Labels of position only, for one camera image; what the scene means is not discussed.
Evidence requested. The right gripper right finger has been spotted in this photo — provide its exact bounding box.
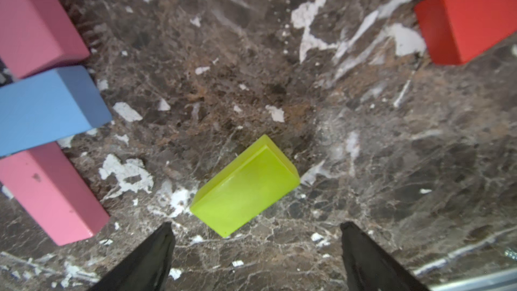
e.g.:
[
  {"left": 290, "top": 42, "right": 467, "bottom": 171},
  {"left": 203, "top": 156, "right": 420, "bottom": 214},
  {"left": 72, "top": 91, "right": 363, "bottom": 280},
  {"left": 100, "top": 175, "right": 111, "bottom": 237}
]
[{"left": 340, "top": 222, "right": 429, "bottom": 291}]

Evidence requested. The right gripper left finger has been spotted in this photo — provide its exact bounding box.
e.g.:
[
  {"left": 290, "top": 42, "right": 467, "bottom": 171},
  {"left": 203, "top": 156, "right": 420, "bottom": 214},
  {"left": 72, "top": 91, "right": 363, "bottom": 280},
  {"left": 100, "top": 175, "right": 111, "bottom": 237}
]
[{"left": 90, "top": 222, "right": 176, "bottom": 290}]

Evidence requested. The green block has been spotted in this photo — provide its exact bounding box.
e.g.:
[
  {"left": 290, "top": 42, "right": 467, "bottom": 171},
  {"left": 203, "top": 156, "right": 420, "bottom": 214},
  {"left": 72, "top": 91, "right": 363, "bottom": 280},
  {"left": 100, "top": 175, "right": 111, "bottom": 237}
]
[{"left": 190, "top": 135, "right": 300, "bottom": 238}]

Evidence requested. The pink block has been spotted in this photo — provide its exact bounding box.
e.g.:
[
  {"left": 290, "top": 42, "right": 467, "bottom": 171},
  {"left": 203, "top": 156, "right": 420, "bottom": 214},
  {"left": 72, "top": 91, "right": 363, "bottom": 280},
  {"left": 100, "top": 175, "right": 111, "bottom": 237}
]
[
  {"left": 1, "top": 143, "right": 110, "bottom": 246},
  {"left": 1, "top": 0, "right": 90, "bottom": 79}
]

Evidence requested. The light blue block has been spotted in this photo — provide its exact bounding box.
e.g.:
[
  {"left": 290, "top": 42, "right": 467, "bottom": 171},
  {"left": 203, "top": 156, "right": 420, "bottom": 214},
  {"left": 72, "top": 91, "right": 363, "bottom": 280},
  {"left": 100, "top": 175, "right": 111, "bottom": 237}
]
[{"left": 1, "top": 65, "right": 113, "bottom": 157}]

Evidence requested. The red block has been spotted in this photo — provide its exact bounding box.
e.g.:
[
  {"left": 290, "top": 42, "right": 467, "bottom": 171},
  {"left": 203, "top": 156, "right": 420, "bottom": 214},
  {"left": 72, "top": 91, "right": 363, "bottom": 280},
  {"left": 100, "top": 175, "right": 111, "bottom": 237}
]
[{"left": 414, "top": 0, "right": 516, "bottom": 65}]

